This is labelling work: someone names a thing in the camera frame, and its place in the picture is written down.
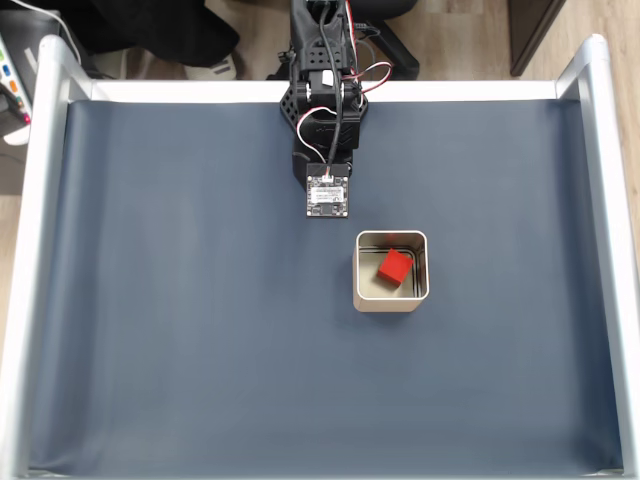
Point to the square metal tin container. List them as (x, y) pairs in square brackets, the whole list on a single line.
[(380, 304)]

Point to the camera circuit board with mount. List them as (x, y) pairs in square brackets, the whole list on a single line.
[(327, 197)]

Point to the white metal table frame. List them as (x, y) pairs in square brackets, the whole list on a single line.
[(42, 150)]

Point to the white device with coloured buttons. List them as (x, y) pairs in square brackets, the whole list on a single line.
[(17, 135)]

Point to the person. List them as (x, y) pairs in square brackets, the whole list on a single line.
[(165, 30)]

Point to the dark wooden cabinet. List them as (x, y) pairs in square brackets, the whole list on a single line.
[(535, 30)]

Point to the red cube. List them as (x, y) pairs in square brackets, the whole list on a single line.
[(395, 267)]

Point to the dark blue table mat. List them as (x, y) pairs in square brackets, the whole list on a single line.
[(200, 375)]

